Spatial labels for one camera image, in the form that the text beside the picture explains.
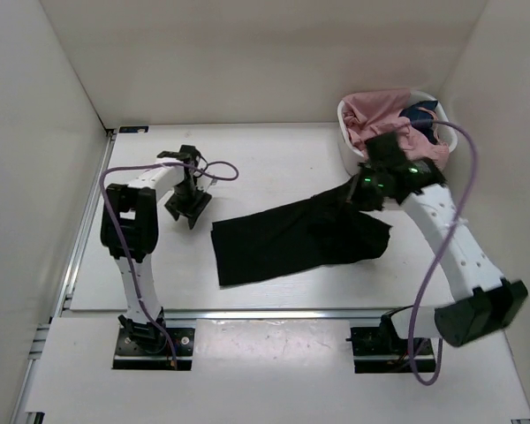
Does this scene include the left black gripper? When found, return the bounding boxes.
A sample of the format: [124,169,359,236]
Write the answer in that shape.
[163,180,212,229]

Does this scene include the black trousers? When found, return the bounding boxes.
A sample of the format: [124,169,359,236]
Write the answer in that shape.
[211,181,391,288]

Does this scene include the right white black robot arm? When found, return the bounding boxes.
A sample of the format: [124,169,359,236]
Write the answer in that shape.
[352,132,528,353]

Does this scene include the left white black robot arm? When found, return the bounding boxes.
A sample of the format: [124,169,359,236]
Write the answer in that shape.
[99,145,212,357]

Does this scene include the white laundry basket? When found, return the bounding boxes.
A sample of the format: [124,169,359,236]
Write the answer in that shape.
[336,89,458,178]

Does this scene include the pink garment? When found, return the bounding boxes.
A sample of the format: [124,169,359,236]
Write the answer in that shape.
[343,87,451,171]

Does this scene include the navy blue garment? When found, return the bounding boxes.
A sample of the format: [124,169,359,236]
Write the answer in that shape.
[399,101,440,145]

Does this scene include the blue label sticker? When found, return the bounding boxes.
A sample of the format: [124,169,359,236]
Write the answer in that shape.
[118,125,149,133]

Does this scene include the white front cover board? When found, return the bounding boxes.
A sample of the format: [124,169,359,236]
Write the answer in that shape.
[26,318,530,423]

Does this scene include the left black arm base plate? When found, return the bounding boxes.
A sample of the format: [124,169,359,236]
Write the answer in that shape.
[112,327,195,371]

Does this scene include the aluminium rail frame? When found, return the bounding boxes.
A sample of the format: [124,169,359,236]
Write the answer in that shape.
[8,127,530,424]

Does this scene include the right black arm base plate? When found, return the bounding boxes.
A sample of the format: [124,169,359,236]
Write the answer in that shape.
[346,327,436,375]

